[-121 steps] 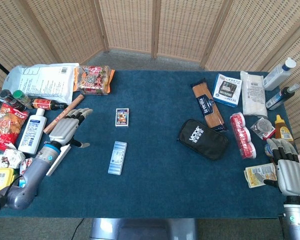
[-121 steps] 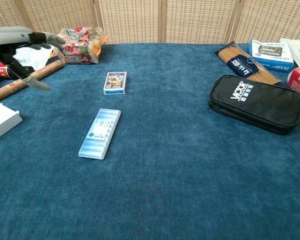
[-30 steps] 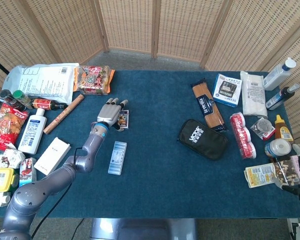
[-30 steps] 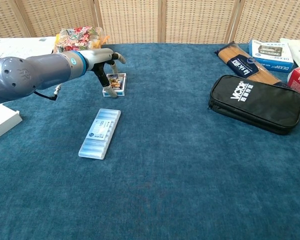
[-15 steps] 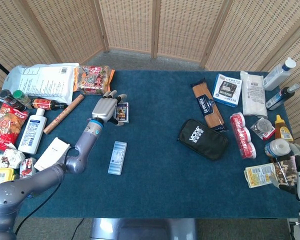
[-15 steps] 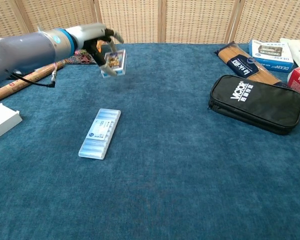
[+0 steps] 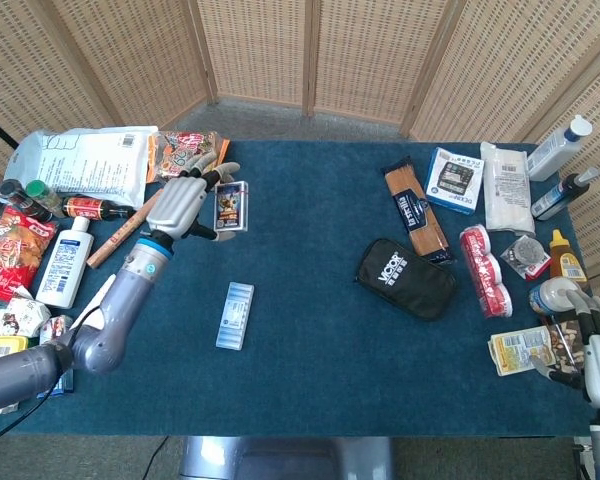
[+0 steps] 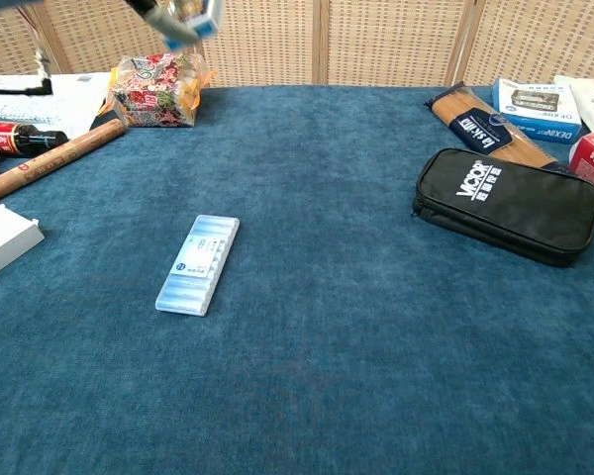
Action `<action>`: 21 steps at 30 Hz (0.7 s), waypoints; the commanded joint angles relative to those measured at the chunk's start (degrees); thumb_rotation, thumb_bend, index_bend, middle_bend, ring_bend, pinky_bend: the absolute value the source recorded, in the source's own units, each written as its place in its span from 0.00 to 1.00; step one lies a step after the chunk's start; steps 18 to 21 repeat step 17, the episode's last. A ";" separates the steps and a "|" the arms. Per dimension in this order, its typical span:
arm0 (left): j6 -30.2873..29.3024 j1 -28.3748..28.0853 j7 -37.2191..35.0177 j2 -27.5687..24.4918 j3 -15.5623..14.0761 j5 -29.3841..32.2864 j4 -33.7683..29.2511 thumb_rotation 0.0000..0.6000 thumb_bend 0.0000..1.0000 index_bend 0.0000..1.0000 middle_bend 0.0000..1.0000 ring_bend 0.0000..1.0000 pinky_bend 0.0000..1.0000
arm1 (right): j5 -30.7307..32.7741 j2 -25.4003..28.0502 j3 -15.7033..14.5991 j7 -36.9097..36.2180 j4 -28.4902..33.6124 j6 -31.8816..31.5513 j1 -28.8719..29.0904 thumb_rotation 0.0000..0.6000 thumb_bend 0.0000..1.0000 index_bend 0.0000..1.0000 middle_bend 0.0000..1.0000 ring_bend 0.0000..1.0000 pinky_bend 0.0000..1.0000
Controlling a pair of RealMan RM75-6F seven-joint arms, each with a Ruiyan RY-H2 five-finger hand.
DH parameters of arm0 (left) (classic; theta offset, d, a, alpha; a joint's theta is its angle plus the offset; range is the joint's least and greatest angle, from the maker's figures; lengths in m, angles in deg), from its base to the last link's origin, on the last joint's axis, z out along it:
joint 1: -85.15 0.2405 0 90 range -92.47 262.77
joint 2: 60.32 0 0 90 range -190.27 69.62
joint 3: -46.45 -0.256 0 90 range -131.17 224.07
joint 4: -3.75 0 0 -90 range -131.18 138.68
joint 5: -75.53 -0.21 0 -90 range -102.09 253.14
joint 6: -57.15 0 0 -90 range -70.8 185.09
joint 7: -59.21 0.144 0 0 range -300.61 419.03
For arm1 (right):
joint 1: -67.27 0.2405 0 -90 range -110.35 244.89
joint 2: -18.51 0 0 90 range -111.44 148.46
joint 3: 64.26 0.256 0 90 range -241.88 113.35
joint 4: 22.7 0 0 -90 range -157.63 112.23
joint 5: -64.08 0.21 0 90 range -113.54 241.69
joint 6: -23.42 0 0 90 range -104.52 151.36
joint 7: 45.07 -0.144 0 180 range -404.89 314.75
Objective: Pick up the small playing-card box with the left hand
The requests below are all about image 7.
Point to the blue white boxed item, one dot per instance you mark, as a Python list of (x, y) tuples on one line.
[(454, 180)]

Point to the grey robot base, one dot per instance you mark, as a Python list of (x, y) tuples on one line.
[(285, 457)]

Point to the jar with green lid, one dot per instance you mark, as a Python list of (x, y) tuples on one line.
[(45, 195)]

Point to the small playing card box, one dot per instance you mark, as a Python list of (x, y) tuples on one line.
[(232, 207)]

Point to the honey squeeze bottle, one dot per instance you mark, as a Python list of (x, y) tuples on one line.
[(566, 260)]

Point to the small printed can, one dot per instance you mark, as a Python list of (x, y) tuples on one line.
[(55, 327)]

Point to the white mailer bag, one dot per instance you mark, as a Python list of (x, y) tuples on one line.
[(90, 160)]

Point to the red snack bag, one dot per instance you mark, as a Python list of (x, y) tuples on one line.
[(15, 250)]

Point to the plain white box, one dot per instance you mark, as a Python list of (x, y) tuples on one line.
[(100, 297)]

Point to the blue white battery pack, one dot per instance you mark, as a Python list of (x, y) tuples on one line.
[(236, 315)]

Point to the clear spray bottle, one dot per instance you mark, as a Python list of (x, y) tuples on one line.
[(555, 150)]

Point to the mixed nuts bag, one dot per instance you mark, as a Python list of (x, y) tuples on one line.
[(525, 347)]

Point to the red white cup pack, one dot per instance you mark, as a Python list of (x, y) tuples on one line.
[(485, 270)]

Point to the white lotion bottle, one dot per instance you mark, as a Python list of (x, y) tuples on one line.
[(65, 265)]

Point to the small blue pack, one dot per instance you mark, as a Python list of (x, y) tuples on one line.
[(62, 385)]

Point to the floral printed snack bag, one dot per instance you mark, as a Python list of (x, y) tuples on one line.
[(180, 150)]

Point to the black Victor zip pouch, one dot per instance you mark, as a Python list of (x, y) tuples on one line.
[(410, 280)]

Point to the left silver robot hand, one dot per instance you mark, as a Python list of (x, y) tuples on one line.
[(177, 205)]

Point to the yellow plastic container with label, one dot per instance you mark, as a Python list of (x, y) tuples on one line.
[(2, 347)]

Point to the woven folding screen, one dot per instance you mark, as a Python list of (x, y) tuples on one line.
[(260, 45)]

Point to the dark sauce bottle red label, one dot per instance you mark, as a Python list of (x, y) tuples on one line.
[(90, 207)]

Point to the dark jar black lid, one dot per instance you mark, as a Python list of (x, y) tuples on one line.
[(20, 197)]

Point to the white plastic wrapped package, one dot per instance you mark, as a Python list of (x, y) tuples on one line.
[(507, 190)]

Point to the white printed carton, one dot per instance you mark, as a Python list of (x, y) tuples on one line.
[(20, 317)]

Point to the wooden rolling pin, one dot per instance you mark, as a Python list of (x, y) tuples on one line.
[(120, 237)]

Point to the jar with white lid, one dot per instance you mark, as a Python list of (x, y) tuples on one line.
[(550, 295)]

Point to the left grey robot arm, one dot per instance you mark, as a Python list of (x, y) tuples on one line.
[(125, 295)]

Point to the spaghetti pack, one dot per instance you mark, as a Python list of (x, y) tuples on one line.
[(415, 210)]

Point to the blue tablecloth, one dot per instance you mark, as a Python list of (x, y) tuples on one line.
[(305, 325)]

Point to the dark blue capped bottle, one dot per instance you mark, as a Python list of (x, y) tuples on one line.
[(560, 195)]

